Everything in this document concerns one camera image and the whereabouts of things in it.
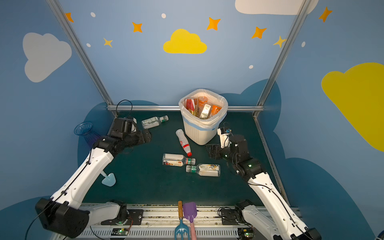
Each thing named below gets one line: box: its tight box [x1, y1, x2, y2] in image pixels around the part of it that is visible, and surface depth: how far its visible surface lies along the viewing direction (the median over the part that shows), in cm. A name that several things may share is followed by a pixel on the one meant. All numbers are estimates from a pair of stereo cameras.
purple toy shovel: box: [183, 202, 197, 240], surface depth 77 cm
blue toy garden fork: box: [174, 200, 190, 240], surface depth 72 cm
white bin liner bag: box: [178, 89, 229, 129], surface depth 88 cm
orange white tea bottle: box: [211, 105, 222, 116], surface depth 93 cm
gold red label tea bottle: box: [185, 98, 198, 117], surface depth 90 cm
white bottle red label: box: [176, 128, 193, 157], surface depth 102 cm
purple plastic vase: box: [74, 122, 100, 147], surface depth 88 cm
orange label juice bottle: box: [198, 96, 209, 116], surface depth 100 cm
